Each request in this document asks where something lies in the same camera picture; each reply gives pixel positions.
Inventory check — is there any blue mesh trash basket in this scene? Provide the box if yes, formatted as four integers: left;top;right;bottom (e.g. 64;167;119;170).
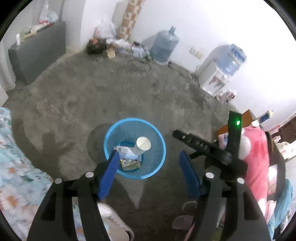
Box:
103;118;166;179

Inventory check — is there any blue water jug on floor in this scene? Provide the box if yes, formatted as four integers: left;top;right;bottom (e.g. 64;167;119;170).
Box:
149;26;180;64

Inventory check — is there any white paper cup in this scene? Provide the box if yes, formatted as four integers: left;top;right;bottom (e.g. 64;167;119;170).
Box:
132;137;151;155

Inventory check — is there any floral blue tablecloth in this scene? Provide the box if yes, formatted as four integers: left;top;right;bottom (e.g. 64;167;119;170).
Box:
0;106;86;241

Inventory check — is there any dark grey cabinet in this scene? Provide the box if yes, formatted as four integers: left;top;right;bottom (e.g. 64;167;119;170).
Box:
8;22;66;85

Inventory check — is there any white water dispenser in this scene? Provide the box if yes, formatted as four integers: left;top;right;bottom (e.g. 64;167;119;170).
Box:
197;44;246;97

